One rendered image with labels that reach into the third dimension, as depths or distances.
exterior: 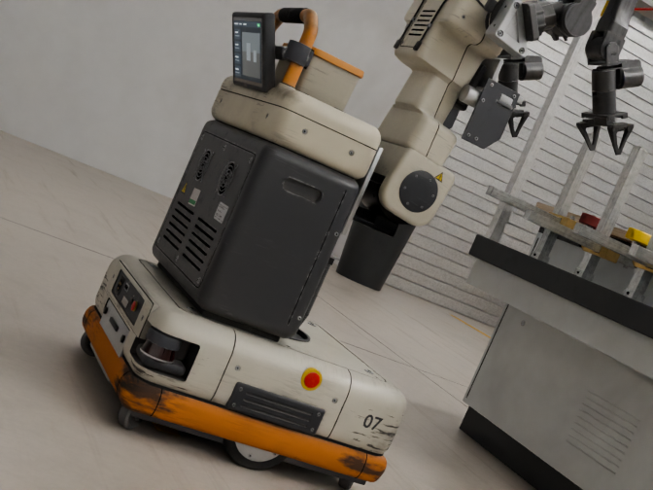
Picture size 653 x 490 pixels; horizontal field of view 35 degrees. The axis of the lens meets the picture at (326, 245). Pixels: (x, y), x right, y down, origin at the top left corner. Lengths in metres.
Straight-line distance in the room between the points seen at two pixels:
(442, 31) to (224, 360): 0.95
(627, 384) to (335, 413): 1.25
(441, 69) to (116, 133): 6.11
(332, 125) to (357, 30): 6.78
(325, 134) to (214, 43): 6.39
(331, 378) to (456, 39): 0.87
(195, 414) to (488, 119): 1.00
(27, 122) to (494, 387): 5.36
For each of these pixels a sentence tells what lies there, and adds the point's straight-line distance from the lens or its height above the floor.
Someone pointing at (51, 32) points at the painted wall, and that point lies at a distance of 8.36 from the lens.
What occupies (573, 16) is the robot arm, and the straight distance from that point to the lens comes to 2.51.
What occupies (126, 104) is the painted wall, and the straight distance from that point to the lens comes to 8.48.
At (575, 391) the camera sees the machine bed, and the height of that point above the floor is 0.35.
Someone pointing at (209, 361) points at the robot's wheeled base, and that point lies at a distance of 2.23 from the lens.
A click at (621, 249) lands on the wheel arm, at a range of 3.00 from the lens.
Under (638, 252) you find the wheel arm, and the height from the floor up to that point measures 0.81.
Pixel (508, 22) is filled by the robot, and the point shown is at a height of 1.16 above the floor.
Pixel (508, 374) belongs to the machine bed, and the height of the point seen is 0.28.
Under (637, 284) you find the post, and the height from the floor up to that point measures 0.75.
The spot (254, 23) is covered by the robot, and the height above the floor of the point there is 0.92.
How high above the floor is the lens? 0.66
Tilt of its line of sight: 3 degrees down
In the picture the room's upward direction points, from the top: 24 degrees clockwise
